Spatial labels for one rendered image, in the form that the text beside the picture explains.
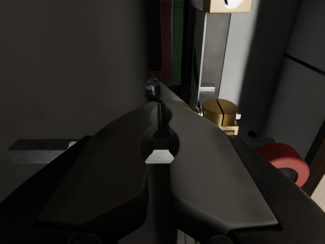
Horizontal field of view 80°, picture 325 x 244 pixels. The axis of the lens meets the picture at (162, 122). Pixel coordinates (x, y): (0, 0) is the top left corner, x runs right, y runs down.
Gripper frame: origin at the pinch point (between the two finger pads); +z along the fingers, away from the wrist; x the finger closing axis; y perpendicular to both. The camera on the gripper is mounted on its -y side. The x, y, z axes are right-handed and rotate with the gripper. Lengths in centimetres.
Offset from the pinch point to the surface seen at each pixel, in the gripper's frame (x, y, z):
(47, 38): -63, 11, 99
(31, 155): -21.8, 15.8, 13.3
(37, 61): -72, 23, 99
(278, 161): 14.8, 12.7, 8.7
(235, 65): 17.0, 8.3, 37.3
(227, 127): 8.7, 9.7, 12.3
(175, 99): 1.0, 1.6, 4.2
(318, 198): 23.8, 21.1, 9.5
